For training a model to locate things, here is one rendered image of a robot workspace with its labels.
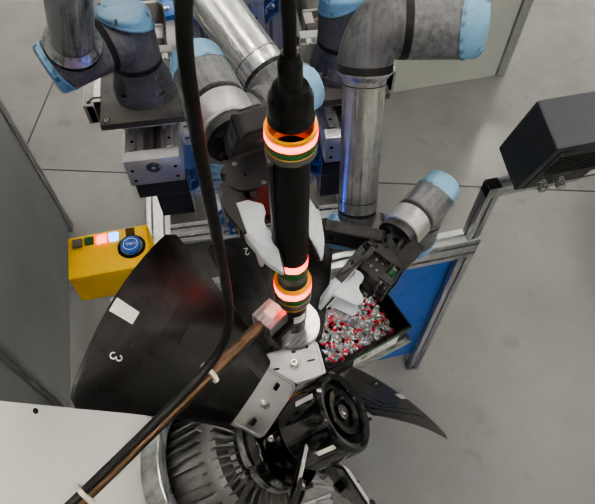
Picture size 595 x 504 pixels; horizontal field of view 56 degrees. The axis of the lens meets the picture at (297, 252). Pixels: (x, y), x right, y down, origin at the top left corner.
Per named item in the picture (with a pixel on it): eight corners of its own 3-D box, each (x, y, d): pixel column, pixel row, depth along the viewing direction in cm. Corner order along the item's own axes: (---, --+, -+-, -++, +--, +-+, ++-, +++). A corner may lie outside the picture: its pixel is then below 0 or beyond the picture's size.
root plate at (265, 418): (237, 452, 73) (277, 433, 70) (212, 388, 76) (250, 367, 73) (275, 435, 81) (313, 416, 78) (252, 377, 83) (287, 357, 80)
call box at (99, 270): (84, 305, 117) (67, 279, 108) (83, 264, 122) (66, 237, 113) (162, 289, 118) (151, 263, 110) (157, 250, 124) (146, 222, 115)
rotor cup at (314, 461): (272, 506, 76) (348, 475, 70) (232, 405, 80) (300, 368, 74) (324, 472, 89) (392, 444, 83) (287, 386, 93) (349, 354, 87)
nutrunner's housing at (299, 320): (294, 353, 75) (292, 79, 37) (273, 335, 77) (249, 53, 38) (313, 333, 77) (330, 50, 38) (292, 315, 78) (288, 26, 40)
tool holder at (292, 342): (284, 373, 71) (283, 341, 63) (245, 338, 74) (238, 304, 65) (330, 324, 75) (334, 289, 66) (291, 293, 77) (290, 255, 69)
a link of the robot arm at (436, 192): (456, 208, 110) (468, 179, 103) (426, 244, 105) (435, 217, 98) (422, 187, 112) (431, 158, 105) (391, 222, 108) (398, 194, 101)
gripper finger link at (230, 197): (276, 236, 59) (258, 175, 63) (275, 226, 57) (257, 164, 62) (231, 245, 58) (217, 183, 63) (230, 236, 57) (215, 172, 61)
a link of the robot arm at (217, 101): (247, 78, 68) (181, 96, 66) (260, 102, 65) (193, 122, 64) (251, 124, 74) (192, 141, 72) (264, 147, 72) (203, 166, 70)
